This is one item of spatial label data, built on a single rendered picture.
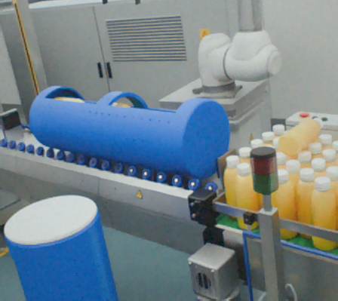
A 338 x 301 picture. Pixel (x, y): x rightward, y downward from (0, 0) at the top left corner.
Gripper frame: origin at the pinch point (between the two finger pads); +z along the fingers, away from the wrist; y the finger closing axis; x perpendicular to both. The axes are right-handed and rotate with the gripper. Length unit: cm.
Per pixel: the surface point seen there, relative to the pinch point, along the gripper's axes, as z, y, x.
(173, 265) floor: 164, -11, 43
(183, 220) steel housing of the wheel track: 70, 32, -32
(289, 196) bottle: 44, 72, -47
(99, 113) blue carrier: 39.2, -7.2, -15.5
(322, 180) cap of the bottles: 36, 81, -49
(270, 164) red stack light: 22, 71, -67
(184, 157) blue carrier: 44, 34, -31
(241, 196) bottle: 47, 57, -45
